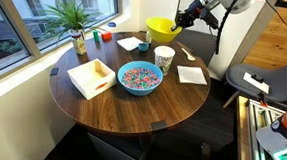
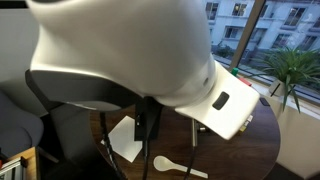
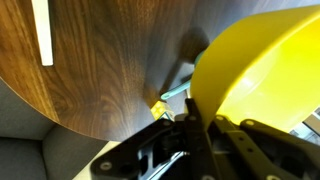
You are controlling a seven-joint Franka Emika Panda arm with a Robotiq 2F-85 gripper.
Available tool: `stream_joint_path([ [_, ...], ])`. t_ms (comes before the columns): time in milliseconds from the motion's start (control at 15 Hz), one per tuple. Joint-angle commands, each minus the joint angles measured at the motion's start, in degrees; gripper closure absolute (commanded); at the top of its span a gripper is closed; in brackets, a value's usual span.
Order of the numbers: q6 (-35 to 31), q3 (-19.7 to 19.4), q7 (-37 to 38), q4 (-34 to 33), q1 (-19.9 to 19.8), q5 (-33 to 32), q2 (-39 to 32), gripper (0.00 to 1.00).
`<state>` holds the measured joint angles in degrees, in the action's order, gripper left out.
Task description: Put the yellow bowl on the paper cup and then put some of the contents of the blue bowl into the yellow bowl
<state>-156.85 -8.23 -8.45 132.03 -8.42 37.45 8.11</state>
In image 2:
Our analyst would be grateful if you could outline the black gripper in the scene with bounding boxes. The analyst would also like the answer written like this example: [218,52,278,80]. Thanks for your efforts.
[196,119,212,135]

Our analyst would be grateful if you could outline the small yellow white card box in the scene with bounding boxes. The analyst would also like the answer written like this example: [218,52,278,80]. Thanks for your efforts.
[237,114,254,136]

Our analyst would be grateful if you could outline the white plastic spoon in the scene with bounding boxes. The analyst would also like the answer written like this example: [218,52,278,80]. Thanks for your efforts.
[153,155,209,179]

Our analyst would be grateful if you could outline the red block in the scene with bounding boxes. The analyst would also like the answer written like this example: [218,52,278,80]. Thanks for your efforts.
[239,77,253,88]

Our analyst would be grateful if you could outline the white paper sheet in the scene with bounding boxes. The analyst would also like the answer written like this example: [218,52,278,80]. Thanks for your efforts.
[100,115,144,164]

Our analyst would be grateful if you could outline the white plant pot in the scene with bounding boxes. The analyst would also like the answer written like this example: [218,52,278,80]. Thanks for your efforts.
[268,79,294,98]

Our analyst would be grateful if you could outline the green potted plant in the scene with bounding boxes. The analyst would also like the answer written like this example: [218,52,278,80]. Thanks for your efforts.
[253,46,320,113]

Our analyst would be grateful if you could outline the dark grey sofa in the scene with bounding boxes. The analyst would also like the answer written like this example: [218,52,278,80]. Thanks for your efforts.
[24,69,104,166]

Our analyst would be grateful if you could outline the white apartment building outside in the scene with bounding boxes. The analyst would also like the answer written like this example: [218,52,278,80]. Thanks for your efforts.
[204,0,320,64]

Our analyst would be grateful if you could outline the wooden board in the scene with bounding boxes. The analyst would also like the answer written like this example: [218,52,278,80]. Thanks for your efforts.
[6,146,38,180]

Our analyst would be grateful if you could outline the grey armchair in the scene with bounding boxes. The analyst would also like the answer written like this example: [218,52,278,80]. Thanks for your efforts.
[0,89,45,158]

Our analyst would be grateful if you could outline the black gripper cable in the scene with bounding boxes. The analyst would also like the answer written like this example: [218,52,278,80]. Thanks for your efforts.
[183,119,198,180]

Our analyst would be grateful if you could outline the black camera cable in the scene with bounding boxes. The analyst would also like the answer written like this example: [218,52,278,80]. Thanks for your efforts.
[141,139,152,180]

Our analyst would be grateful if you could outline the black braided cable conduit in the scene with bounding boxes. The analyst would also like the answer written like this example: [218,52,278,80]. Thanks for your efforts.
[99,111,129,180]

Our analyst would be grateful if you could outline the brown window frame post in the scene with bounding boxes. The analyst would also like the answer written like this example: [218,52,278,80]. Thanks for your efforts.
[229,0,268,71]

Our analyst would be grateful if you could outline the aluminium rail frame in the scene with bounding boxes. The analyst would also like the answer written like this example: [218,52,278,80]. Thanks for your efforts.
[0,156,28,180]

